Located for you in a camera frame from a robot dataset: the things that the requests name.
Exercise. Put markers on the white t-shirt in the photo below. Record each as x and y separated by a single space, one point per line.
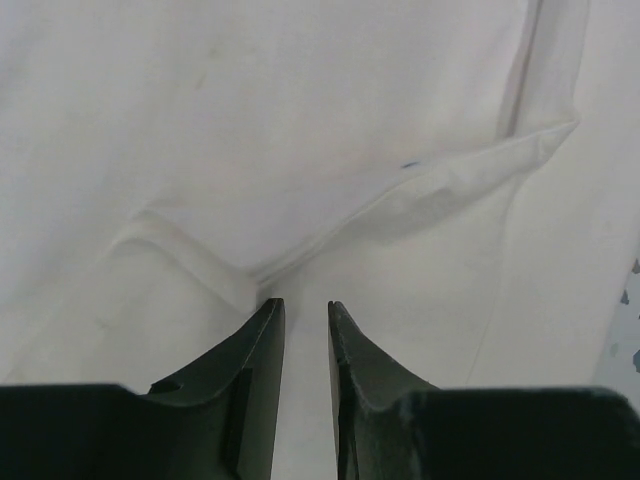
458 173

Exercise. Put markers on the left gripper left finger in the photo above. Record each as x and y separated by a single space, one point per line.
215 418

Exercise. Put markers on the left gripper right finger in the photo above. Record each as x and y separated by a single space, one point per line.
391 424

